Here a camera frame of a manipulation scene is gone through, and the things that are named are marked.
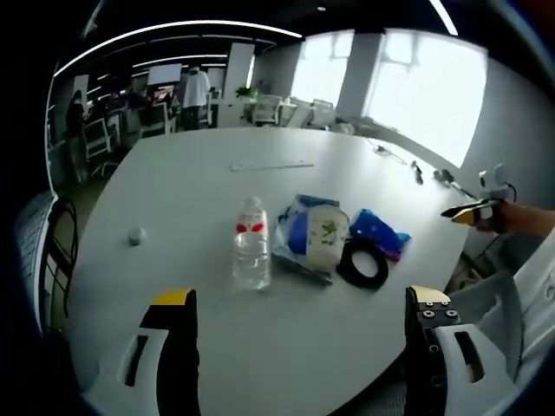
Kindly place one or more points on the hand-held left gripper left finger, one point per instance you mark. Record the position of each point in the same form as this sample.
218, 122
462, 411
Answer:
175, 346

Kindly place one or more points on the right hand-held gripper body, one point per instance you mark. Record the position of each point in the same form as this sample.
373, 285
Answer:
494, 182

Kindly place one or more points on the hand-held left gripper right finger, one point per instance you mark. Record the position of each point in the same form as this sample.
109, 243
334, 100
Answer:
422, 346

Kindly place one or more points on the blue snack packet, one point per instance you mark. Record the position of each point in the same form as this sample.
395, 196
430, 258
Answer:
377, 229

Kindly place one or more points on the black tape roll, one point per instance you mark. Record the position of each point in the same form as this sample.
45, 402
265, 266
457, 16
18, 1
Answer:
344, 268

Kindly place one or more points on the small white bottle cap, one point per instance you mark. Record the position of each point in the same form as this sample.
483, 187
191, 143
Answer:
136, 235

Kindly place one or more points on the clear plastic water bottle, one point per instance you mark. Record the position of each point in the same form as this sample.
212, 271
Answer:
251, 255

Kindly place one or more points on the white paper cup green print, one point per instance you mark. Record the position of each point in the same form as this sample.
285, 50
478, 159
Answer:
326, 236

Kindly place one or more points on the blue and white plastic bag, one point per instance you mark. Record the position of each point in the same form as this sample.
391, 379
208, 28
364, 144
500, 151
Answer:
291, 232

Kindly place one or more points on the white ruler strip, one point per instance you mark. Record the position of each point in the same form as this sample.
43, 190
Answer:
269, 166

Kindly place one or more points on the small grey device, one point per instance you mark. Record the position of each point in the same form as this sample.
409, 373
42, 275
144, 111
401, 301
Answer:
445, 175

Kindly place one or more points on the small black device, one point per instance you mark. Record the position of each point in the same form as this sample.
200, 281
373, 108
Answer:
417, 172

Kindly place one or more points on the white table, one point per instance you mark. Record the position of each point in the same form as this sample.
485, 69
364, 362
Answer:
208, 208

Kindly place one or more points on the black metal chair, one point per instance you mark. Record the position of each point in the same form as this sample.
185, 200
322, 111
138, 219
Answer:
65, 242

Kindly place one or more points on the white office chair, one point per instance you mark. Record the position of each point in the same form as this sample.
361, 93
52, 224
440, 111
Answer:
266, 108
97, 134

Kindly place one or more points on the green potted plant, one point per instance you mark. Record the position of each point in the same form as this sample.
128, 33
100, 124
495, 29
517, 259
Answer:
246, 92

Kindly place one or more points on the white display screen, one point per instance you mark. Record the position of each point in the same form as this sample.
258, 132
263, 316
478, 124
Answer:
165, 73

